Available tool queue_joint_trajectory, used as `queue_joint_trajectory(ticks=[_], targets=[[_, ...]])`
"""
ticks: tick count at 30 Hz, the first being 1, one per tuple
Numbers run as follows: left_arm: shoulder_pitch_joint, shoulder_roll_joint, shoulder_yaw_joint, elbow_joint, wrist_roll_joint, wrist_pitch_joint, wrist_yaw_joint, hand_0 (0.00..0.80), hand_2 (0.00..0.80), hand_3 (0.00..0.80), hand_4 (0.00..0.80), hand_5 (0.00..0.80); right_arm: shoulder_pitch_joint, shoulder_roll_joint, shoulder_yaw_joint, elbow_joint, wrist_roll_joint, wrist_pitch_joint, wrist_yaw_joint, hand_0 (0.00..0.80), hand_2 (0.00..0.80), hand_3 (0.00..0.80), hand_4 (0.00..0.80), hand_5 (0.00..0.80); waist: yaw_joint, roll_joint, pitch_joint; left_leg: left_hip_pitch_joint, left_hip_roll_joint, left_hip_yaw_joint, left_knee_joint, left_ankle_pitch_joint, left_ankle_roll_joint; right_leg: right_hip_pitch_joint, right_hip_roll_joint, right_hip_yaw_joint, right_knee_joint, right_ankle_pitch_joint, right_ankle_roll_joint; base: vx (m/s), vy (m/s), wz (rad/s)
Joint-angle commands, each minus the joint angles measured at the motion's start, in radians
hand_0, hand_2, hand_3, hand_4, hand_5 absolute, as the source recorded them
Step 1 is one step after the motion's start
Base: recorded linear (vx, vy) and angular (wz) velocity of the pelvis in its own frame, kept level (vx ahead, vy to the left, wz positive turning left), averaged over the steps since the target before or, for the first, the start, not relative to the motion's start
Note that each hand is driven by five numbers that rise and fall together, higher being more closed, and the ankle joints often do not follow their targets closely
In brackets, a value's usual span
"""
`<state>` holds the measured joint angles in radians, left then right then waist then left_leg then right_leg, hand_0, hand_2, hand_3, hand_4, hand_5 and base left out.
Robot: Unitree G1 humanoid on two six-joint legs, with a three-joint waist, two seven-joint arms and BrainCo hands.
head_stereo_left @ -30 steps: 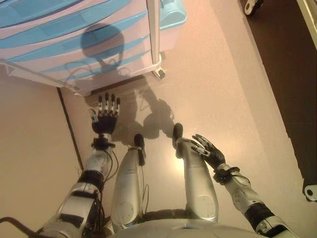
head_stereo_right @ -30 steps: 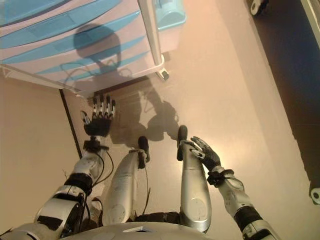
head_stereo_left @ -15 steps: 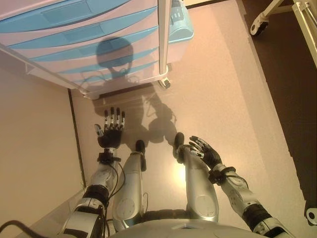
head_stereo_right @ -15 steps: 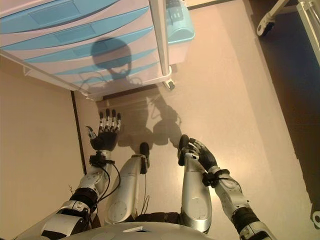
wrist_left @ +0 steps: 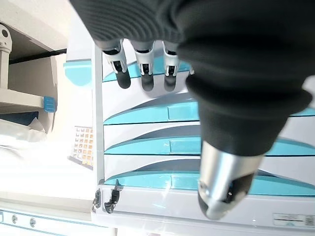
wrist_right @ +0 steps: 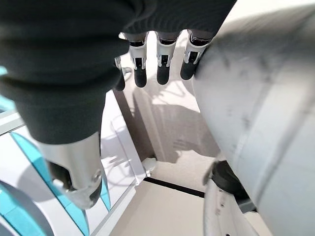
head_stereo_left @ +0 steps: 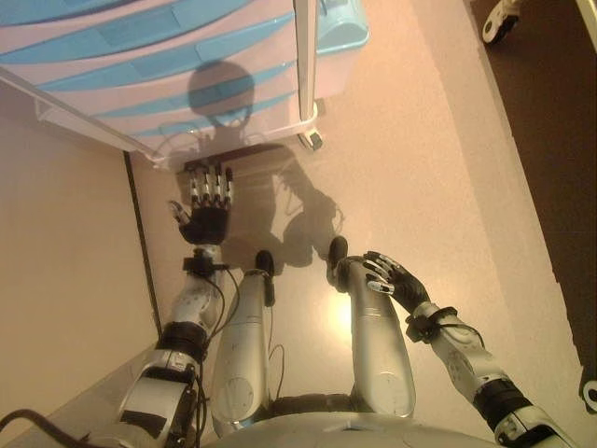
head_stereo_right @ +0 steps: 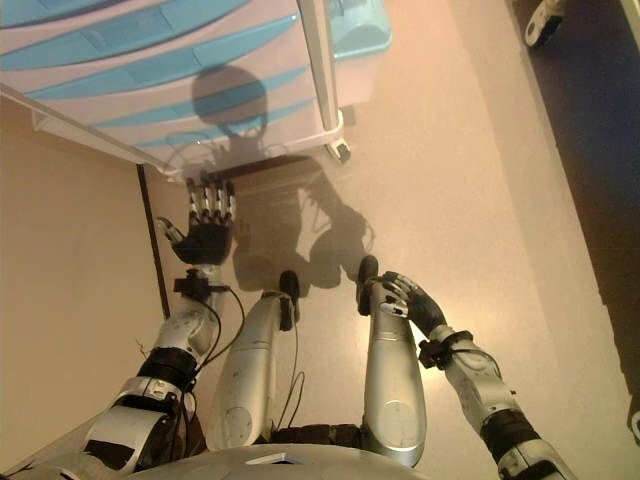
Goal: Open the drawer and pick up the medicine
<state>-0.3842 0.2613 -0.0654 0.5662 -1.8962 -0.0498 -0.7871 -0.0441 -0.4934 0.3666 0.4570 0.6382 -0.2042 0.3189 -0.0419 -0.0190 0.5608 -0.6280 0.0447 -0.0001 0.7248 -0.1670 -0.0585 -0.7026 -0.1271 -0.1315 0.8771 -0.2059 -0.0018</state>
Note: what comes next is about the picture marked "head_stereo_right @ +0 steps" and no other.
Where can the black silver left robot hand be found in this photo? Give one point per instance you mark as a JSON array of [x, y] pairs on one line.
[[207, 243]]

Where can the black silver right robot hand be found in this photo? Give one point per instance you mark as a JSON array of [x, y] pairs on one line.
[[422, 305]]

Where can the blue white cart drawer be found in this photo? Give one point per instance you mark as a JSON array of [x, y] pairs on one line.
[[125, 80]]

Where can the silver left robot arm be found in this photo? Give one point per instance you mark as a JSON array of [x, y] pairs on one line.
[[187, 330]]

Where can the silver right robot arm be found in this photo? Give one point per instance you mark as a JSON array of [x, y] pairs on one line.
[[470, 385]]

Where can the white cart caster wheel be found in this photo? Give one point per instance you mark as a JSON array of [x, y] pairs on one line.
[[340, 151], [172, 175]]

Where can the clear plastic side holder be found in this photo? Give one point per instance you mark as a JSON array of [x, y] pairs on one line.
[[45, 120]]

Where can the white medical cart blue drawers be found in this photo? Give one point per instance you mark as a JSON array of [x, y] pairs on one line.
[[320, 65]]

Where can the grey robot torso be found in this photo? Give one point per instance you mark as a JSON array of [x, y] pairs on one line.
[[240, 467]]

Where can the waste bin with blue lid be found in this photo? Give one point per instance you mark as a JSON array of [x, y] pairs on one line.
[[360, 37]]

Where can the bed caster wheel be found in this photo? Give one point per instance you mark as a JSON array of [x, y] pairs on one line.
[[542, 25]]

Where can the beige hospital bed frame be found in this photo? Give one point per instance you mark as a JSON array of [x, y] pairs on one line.
[[631, 15]]

